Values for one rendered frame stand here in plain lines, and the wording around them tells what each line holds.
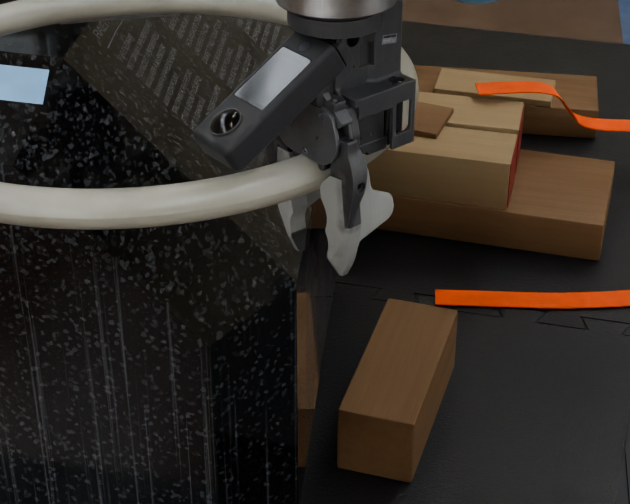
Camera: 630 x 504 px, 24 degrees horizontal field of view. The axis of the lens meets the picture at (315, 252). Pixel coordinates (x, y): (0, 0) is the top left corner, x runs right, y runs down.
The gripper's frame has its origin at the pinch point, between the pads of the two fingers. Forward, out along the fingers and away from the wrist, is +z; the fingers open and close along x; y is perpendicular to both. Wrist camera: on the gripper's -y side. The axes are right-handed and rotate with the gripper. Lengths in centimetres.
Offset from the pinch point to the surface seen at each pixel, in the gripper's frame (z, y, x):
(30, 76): 4, 5, 52
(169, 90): 10, 22, 50
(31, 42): 2, 7, 55
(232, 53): 12, 37, 59
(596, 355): 83, 106, 50
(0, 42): 2, 5, 58
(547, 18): 75, 202, 147
